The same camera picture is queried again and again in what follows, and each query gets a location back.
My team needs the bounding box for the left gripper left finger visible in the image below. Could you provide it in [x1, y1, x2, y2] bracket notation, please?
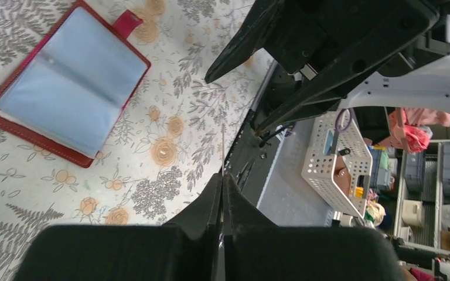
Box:
[14, 173, 223, 280]

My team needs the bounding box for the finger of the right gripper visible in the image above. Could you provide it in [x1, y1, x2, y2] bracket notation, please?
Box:
[254, 76, 344, 136]
[204, 0, 285, 84]

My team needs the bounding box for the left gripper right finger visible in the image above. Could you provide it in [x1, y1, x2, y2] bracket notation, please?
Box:
[222, 174, 405, 280]

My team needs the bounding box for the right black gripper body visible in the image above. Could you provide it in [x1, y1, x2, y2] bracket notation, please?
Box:
[264, 0, 441, 135]

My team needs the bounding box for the red leather card holder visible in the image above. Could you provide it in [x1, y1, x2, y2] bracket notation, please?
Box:
[0, 1, 151, 168]

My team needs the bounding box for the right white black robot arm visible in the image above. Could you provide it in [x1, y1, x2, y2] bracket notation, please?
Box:
[205, 1, 450, 136]

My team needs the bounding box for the white perforated basket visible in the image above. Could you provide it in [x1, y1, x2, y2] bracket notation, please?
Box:
[301, 110, 373, 218]

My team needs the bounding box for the pink cloth in background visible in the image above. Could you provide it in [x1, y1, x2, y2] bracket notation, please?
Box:
[380, 108, 450, 153]

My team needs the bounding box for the grey metal shelf rack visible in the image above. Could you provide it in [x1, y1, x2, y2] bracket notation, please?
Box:
[390, 142, 450, 253]

